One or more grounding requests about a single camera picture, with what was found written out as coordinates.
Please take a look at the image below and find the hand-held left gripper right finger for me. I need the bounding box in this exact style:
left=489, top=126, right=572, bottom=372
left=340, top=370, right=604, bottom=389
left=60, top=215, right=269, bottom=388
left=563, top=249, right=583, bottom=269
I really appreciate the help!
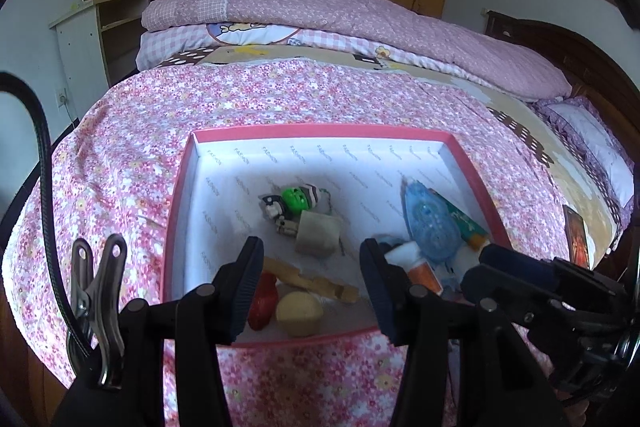
left=359, top=238, right=566, bottom=427

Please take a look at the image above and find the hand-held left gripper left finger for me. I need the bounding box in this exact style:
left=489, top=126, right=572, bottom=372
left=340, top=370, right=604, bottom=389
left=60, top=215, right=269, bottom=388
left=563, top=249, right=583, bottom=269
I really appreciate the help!
left=120, top=236, right=266, bottom=427

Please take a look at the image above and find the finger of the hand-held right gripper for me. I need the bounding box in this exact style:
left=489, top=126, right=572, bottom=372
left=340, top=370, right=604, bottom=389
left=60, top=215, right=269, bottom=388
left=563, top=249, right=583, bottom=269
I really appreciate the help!
left=479, top=243, right=576, bottom=293
left=461, top=264, right=541, bottom=333

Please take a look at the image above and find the dark red small bottle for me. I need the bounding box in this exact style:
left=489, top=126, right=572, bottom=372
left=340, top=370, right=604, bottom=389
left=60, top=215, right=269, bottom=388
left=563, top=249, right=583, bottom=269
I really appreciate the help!
left=247, top=272, right=280, bottom=332

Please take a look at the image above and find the white bottle orange label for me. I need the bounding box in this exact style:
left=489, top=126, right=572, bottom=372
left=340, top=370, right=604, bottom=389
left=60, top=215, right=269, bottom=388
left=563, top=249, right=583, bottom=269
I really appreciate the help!
left=385, top=241, right=446, bottom=297

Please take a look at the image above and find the round wooden piece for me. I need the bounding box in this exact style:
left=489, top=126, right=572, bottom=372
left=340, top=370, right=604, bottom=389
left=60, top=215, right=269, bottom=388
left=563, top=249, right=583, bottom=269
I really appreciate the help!
left=275, top=291, right=321, bottom=337

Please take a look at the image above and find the notched wooden block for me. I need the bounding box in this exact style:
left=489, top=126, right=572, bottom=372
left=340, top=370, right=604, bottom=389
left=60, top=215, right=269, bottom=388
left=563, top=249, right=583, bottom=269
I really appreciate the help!
left=262, top=256, right=361, bottom=305

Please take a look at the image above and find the green cartoon lighter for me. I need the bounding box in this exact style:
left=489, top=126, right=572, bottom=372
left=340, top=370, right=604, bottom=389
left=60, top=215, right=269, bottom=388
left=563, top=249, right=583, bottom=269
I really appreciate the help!
left=427, top=188, right=491, bottom=253

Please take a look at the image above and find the white charger plug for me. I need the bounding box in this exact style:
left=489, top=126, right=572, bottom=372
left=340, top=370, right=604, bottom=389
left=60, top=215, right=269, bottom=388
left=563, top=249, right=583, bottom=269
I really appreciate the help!
left=294, top=213, right=345, bottom=258

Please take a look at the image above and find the pink shallow cardboard box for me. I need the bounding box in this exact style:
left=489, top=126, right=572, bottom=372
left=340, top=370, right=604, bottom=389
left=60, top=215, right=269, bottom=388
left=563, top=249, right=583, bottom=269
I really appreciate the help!
left=161, top=124, right=516, bottom=348

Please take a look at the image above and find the blue correction tape dispenser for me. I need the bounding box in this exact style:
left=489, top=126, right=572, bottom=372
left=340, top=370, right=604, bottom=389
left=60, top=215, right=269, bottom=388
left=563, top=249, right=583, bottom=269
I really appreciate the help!
left=401, top=177, right=463, bottom=264

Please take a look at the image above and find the toy figure keychain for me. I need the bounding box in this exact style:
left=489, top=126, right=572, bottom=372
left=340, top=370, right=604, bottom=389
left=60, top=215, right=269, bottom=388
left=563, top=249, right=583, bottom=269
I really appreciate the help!
left=257, top=183, right=333, bottom=235

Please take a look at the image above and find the small picture book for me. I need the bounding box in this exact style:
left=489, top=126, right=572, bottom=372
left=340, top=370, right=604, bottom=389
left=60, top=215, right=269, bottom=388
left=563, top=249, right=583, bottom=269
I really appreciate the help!
left=562, top=204, right=591, bottom=269

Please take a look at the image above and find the purple frilled pillow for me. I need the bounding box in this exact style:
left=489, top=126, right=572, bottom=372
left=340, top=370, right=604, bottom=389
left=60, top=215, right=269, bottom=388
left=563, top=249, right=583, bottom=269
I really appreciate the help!
left=535, top=97, right=636, bottom=212

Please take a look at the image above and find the metal spring clip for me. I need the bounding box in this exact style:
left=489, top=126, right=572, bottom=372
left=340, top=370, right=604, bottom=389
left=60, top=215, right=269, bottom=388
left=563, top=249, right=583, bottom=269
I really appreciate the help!
left=67, top=234, right=128, bottom=390

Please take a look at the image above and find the beige cartoon bedsheet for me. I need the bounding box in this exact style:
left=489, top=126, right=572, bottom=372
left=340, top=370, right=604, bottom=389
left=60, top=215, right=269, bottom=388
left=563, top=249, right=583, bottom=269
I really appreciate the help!
left=150, top=44, right=626, bottom=258

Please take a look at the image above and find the pink floral bedsheet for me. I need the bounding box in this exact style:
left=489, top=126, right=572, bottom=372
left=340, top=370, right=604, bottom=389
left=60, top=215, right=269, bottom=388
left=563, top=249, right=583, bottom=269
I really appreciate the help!
left=2, top=57, right=571, bottom=427

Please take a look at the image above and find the dark wooden headboard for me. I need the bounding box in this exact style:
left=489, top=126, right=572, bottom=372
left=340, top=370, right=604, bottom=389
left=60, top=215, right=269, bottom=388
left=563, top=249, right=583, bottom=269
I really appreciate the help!
left=485, top=10, right=640, bottom=188

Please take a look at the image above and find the checked cartoon quilt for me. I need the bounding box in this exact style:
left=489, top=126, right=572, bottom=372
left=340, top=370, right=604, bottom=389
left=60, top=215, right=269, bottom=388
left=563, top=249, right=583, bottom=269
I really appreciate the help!
left=136, top=21, right=481, bottom=80

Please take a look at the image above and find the pink folded quilt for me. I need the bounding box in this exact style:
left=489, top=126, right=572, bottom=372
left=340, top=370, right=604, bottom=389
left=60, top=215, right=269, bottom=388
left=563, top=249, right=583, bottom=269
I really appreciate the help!
left=141, top=0, right=573, bottom=102

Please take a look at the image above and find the white shelf unit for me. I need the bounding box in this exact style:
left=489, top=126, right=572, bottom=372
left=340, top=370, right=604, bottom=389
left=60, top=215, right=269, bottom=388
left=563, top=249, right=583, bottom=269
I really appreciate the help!
left=48, top=0, right=186, bottom=108

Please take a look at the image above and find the thick black cable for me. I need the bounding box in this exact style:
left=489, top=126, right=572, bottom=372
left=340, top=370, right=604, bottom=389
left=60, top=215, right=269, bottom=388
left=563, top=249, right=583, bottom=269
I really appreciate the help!
left=0, top=72, right=101, bottom=378

